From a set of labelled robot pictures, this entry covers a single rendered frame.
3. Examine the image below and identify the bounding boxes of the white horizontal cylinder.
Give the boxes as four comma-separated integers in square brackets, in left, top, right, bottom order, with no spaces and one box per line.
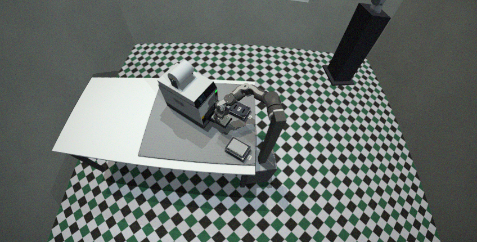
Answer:
[168,60,194,86]

